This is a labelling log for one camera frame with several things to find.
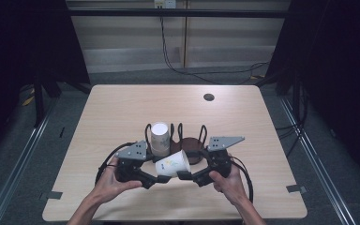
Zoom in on black metal stand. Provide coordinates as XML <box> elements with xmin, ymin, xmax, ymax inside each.
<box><xmin>31</xmin><ymin>69</ymin><xmax>92</xmax><ymax>128</ymax></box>
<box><xmin>289</xmin><ymin>69</ymin><xmax>306</xmax><ymax>128</ymax></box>

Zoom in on person's left hand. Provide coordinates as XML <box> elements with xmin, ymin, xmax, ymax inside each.
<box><xmin>88</xmin><ymin>156</ymin><xmax>143</xmax><ymax>206</ymax></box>

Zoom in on black wall cable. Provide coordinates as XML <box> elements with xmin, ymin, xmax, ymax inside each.
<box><xmin>159</xmin><ymin>16</ymin><xmax>270</xmax><ymax>86</ymax></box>

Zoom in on metal floor rail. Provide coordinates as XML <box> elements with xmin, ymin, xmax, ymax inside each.
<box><xmin>277</xmin><ymin>97</ymin><xmax>357</xmax><ymax>225</ymax></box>
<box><xmin>0</xmin><ymin>99</ymin><xmax>59</xmax><ymax>225</ymax></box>

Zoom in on black curtain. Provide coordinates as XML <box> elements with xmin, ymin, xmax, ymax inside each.
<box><xmin>265</xmin><ymin>0</ymin><xmax>360</xmax><ymax>187</ymax></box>
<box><xmin>0</xmin><ymin>0</ymin><xmax>91</xmax><ymax>163</ymax></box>

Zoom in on black horizontal bar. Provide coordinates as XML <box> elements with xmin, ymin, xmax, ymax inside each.
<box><xmin>65</xmin><ymin>7</ymin><xmax>290</xmax><ymax>19</ymax></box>

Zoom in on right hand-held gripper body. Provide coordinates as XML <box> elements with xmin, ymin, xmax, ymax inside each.
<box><xmin>203</xmin><ymin>135</ymin><xmax>246</xmax><ymax>181</ymax></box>

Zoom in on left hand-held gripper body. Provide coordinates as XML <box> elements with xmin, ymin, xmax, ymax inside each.
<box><xmin>114</xmin><ymin>140</ymin><xmax>148</xmax><ymax>185</ymax></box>

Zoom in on grey tape strip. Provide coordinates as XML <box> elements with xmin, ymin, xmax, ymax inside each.
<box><xmin>286</xmin><ymin>184</ymin><xmax>308</xmax><ymax>194</ymax></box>
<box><xmin>38</xmin><ymin>190</ymin><xmax>64</xmax><ymax>201</ymax></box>

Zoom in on black floor cables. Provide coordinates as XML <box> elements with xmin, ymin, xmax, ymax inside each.
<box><xmin>274</xmin><ymin>90</ymin><xmax>309</xmax><ymax>158</ymax></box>

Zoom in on person's right hand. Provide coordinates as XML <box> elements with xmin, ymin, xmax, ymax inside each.
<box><xmin>208</xmin><ymin>166</ymin><xmax>248</xmax><ymax>208</ymax></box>

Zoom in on yellow floor tape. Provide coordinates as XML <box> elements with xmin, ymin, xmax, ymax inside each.
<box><xmin>21</xmin><ymin>88</ymin><xmax>37</xmax><ymax>108</ymax></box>

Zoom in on printed white paper cup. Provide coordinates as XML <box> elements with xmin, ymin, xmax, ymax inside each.
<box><xmin>155</xmin><ymin>149</ymin><xmax>192</xmax><ymax>179</ymax></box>

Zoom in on dark wooden double cup holder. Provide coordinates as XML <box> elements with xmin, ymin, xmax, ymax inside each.
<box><xmin>144</xmin><ymin>122</ymin><xmax>208</xmax><ymax>166</ymax></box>

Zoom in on white power outlet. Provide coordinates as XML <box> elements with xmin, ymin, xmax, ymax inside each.
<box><xmin>154</xmin><ymin>0</ymin><xmax>177</xmax><ymax>9</ymax></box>

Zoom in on right hand-held gripper black cable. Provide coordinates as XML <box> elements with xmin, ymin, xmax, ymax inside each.
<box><xmin>229</xmin><ymin>155</ymin><xmax>255</xmax><ymax>203</ymax></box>

